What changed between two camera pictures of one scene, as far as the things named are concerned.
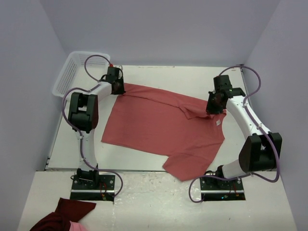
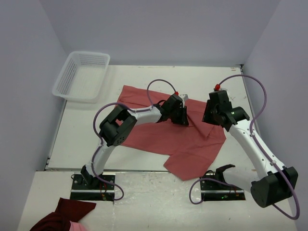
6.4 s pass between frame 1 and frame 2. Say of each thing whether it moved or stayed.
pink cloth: stayed
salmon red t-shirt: stayed
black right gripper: moved
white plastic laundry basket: stayed
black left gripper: moved
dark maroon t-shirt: stayed
